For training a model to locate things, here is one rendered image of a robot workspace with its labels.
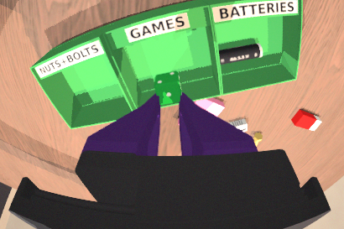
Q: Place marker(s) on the green three-compartment bin rack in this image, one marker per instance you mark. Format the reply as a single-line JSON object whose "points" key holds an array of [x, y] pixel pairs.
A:
{"points": [[94, 92]]}

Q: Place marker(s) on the green die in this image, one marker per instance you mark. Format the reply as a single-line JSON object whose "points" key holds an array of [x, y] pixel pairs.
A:
{"points": [[167, 87]]}

